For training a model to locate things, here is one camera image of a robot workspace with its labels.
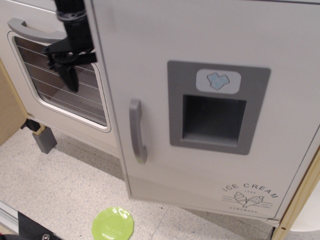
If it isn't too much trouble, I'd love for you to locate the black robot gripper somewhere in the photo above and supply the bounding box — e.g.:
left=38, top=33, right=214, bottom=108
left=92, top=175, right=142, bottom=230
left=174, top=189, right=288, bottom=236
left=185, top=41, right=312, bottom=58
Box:
left=43, top=14, right=97, bottom=93

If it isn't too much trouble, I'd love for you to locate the grey fridge door handle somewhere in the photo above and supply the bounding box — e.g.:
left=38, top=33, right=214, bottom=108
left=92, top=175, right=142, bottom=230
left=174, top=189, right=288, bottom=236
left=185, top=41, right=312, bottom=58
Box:
left=129, top=99, right=148, bottom=164

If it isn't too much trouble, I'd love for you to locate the white toy fridge door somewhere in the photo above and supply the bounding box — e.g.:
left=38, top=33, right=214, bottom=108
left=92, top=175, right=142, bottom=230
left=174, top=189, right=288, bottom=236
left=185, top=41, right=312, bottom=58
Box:
left=87, top=0, right=320, bottom=223

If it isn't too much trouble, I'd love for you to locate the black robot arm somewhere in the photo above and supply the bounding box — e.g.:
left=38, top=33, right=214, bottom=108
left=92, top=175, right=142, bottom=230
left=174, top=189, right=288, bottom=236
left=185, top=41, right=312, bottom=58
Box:
left=43, top=0, right=97, bottom=92

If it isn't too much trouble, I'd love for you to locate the white toy oven door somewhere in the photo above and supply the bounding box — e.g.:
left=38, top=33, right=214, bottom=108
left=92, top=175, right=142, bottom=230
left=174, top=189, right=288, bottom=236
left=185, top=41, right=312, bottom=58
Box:
left=0, top=3, right=119, bottom=156

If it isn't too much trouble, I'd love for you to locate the wooden left side panel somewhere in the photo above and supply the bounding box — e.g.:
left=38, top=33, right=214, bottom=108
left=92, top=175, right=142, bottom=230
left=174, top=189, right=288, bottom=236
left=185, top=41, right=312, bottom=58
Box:
left=0, top=60, right=27, bottom=145

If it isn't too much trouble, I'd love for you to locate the grey kitchen leg block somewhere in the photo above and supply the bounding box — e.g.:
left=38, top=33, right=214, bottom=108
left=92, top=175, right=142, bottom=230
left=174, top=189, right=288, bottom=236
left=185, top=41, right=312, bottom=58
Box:
left=32, top=127, right=57, bottom=154

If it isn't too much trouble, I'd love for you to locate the grey ice dispenser panel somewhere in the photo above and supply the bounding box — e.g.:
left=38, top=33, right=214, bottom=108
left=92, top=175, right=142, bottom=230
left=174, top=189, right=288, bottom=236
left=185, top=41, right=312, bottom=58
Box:
left=167, top=60, right=271, bottom=155

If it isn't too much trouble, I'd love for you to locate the green plastic plate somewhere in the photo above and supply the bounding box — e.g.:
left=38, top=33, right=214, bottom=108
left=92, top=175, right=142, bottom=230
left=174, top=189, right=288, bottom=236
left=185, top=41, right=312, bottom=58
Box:
left=91, top=207, right=134, bottom=240

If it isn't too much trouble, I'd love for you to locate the black clamp bracket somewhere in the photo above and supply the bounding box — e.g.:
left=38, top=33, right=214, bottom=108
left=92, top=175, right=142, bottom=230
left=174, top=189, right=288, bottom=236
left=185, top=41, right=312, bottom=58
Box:
left=20, top=118, right=41, bottom=132

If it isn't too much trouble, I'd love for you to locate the grey oven door handle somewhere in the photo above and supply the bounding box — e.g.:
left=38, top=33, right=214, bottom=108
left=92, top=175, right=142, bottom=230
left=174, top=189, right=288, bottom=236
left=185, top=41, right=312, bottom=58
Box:
left=7, top=18, right=67, bottom=44

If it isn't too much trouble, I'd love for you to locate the black base plate with screw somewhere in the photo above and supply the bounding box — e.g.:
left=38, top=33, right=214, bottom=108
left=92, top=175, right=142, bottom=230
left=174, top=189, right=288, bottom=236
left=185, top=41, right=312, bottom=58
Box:
left=18, top=212, right=62, bottom=240

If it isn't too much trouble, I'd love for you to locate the wooden right side post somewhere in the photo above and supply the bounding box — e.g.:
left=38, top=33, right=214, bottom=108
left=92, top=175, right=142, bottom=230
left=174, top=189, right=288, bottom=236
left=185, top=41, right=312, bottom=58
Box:
left=271, top=147, right=320, bottom=240

